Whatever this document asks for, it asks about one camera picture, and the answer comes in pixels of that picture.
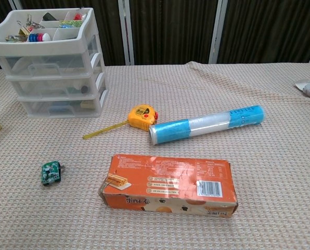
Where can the patterned binder clip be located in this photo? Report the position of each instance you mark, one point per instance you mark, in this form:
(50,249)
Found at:
(14,38)

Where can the cling film roll blue label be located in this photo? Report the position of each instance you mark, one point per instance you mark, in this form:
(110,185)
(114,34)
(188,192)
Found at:
(170,130)

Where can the blue round magnet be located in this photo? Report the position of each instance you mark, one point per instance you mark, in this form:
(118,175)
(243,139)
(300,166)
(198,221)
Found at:
(32,37)

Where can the green circuit board module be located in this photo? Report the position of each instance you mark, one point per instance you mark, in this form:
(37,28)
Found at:
(50,173)

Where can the small blue oval piece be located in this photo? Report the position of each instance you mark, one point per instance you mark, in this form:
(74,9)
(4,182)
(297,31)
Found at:
(64,26)

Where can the gold binder clip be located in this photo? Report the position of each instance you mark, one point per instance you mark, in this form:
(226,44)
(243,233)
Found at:
(23,31)

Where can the black round knob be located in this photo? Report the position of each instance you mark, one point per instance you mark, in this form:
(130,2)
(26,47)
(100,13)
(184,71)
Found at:
(84,89)

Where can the red round magnet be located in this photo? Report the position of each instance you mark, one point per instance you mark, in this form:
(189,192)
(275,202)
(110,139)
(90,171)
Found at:
(39,36)

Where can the orange snack carton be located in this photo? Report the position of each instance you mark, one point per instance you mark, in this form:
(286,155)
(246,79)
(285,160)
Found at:
(170,177)

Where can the white plastic drawer cabinet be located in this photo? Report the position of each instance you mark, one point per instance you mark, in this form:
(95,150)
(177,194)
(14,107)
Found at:
(40,49)

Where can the small black block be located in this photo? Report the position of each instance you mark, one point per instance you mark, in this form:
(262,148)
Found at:
(49,16)

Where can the red pushpin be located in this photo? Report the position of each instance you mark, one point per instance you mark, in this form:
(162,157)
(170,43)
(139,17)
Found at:
(77,16)

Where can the white round magnet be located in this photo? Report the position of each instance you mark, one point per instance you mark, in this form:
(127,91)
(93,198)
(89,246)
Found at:
(46,36)

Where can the dark pleated curtain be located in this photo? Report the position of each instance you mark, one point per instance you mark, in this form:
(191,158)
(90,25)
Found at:
(170,26)

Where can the clear drawer holding blue item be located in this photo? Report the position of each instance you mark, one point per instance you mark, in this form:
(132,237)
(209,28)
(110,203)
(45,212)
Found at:
(38,108)

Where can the pale yellow block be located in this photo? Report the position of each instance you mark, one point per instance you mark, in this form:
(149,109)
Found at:
(87,105)

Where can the yellow tape measure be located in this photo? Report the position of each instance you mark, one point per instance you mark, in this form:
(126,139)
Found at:
(140,117)

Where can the beige woven tablecloth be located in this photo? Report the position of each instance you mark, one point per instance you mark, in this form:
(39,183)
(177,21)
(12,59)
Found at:
(66,221)

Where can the flat blue item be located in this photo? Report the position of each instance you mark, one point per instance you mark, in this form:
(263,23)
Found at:
(62,109)

